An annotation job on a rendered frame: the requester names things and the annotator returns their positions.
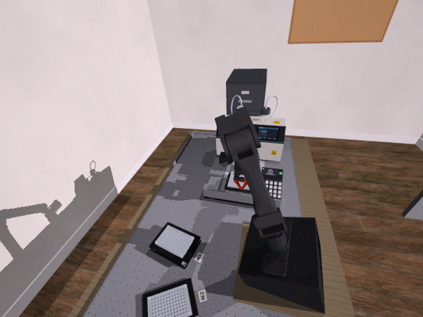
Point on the white well plate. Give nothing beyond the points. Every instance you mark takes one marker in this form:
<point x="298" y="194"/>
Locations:
<point x="232" y="184"/>
<point x="171" y="238"/>
<point x="171" y="303"/>

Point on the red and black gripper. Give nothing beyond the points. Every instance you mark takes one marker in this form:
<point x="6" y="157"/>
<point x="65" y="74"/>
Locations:
<point x="238" y="179"/>

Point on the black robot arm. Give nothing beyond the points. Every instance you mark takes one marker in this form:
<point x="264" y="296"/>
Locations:
<point x="240" y="146"/>

